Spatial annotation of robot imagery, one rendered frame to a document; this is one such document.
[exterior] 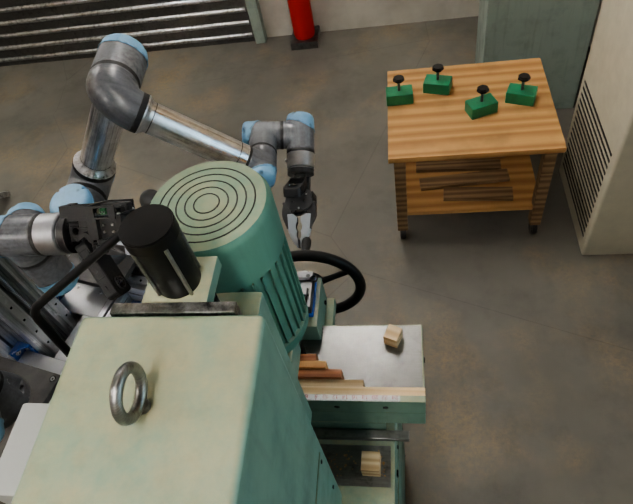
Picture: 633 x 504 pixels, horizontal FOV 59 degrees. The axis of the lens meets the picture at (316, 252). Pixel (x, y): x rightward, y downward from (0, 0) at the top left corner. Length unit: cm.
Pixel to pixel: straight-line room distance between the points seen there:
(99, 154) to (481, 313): 156
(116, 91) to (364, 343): 78
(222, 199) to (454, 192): 184
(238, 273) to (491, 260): 189
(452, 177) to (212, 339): 207
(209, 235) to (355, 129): 249
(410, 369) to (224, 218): 65
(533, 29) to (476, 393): 171
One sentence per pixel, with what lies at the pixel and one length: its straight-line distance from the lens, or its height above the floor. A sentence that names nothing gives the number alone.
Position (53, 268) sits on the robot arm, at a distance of 115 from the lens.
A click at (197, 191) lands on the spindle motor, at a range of 78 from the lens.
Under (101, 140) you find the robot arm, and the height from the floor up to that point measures 115.
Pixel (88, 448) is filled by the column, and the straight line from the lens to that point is 61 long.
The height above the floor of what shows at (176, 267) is 157.
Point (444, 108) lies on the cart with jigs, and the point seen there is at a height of 53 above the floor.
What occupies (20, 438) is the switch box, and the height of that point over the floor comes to 148.
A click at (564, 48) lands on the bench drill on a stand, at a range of 307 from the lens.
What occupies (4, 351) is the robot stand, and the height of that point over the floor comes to 78.
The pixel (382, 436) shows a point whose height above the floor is 82.
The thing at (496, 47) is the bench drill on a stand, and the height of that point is 39.
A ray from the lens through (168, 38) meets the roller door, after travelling 425.
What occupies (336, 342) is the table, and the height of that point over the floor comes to 90.
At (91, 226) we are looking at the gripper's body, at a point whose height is 138.
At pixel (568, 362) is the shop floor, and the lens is 233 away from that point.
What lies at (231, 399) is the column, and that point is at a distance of 57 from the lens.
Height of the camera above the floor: 202
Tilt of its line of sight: 51 degrees down
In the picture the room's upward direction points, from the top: 14 degrees counter-clockwise
